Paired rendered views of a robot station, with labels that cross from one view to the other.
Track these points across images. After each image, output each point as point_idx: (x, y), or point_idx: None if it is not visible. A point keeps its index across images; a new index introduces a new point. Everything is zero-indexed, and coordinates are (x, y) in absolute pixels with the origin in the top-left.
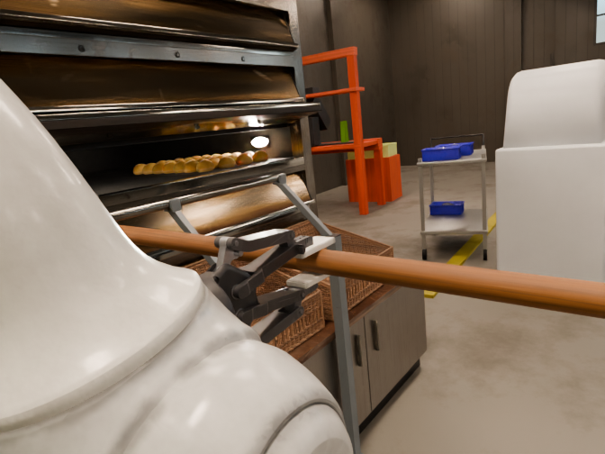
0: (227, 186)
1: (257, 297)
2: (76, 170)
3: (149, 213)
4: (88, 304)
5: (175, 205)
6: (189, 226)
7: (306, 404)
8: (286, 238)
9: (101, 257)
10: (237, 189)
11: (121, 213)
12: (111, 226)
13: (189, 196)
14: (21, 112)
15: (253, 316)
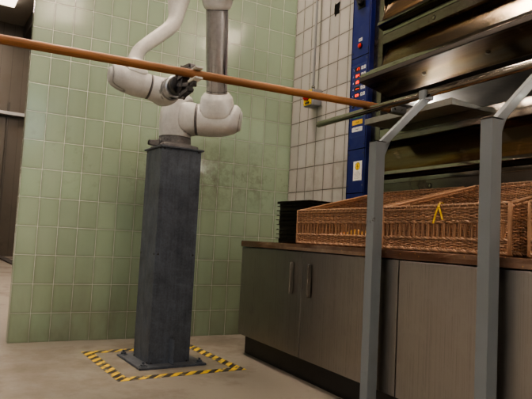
0: (471, 76)
1: (182, 81)
2: (134, 49)
3: (408, 100)
4: None
5: (420, 94)
6: (412, 108)
7: (112, 65)
8: (188, 65)
9: (128, 56)
10: (478, 78)
11: (393, 100)
12: (131, 54)
13: (435, 88)
14: (136, 44)
15: (178, 85)
